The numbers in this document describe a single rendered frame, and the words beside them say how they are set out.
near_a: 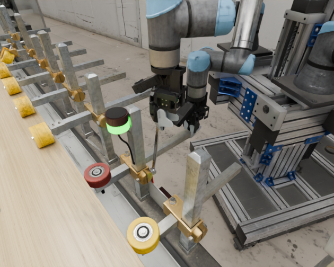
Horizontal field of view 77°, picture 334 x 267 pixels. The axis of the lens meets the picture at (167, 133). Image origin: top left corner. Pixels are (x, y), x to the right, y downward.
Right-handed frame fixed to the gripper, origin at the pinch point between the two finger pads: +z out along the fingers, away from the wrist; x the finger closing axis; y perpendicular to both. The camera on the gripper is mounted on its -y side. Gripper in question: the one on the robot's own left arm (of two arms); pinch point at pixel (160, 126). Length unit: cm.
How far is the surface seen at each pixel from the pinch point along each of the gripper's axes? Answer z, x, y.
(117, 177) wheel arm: 16.9, -12.7, -10.2
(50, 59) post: -4, 18, -74
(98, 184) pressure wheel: 12.5, -20.0, -10.4
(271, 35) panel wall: 32, 267, 3
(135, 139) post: 0.6, -8.3, -3.7
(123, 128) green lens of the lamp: -5.8, -12.3, -3.7
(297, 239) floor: 103, 52, 69
